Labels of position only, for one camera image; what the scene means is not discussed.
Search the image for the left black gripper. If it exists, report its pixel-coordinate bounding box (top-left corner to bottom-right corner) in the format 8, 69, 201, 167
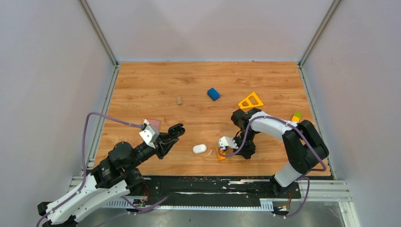
126, 131, 180, 171

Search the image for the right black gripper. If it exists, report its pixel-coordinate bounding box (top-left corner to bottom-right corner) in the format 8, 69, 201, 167
229, 130, 256, 159

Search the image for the black earbud charging case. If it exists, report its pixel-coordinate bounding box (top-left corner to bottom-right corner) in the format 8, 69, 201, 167
168, 123, 185, 138

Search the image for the white earbud charging case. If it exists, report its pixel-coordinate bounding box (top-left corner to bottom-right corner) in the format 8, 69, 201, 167
192, 144, 207, 154

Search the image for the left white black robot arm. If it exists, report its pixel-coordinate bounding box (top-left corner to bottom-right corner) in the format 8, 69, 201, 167
37, 123, 185, 227

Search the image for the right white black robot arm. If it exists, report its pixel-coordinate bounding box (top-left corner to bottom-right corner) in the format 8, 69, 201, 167
219, 108, 329, 198

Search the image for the pink card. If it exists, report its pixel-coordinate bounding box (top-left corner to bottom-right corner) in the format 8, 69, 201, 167
144, 118, 162, 130

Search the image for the orange toy brick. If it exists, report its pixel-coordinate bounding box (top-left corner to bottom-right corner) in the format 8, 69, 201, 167
216, 147, 226, 160

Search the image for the yellow triangular plastic part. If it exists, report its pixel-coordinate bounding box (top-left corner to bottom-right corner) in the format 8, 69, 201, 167
238, 92, 264, 109

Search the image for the green orange small block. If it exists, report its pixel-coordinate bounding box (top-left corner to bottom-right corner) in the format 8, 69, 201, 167
291, 112, 302, 122

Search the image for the blue toy block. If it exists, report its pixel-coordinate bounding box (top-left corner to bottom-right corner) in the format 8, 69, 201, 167
207, 87, 220, 101

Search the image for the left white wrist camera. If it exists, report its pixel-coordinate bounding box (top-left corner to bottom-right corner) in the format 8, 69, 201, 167
139, 124, 159, 148

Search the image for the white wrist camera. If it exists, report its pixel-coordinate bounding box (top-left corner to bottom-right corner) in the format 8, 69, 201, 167
139, 124, 159, 148
218, 136, 239, 151

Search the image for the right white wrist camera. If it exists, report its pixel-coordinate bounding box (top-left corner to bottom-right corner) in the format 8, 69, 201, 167
218, 136, 239, 151

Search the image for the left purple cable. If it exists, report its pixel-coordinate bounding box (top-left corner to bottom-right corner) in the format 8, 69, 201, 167
36, 112, 145, 227

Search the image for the purple cable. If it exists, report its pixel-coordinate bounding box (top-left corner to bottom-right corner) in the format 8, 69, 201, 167
36, 112, 145, 227
218, 115, 328, 219

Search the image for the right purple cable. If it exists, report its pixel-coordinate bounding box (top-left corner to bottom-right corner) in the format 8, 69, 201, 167
218, 115, 328, 219

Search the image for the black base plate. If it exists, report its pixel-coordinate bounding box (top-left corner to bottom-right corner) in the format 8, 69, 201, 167
126, 175, 301, 208

